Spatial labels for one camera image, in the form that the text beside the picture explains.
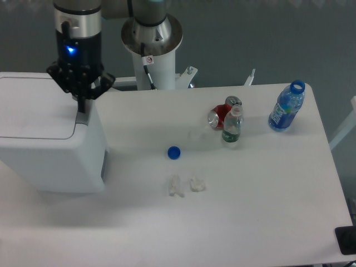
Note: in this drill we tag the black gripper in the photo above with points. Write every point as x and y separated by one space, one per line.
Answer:
82 74

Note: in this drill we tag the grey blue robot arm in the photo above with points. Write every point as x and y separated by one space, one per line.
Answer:
149 33

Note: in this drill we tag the white trash can body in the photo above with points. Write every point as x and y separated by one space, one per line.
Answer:
73 165

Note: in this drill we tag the blue bottle cap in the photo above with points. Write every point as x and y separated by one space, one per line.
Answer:
173 152

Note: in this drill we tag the crushed red soda can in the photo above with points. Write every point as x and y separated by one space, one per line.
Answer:
217 115

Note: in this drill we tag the crumpled white tissue left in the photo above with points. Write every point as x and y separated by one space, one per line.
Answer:
174 187

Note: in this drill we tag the crumpled white tissue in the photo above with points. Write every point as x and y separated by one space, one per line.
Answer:
197 185
174 187

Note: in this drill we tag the small clear green-label bottle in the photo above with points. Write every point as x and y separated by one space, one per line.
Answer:
232 124

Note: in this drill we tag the crumpled white tissue right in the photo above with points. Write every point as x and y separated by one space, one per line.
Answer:
197 185

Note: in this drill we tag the blue plastic drink bottle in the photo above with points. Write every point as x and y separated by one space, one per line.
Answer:
288 103

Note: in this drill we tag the white furniture leg right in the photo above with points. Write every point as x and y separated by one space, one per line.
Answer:
344 128

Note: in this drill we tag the black device at edge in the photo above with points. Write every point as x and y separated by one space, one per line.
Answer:
346 239

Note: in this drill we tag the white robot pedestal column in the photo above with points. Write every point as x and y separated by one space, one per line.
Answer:
161 69

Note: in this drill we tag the white metal base frame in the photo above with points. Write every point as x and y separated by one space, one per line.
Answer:
182 80

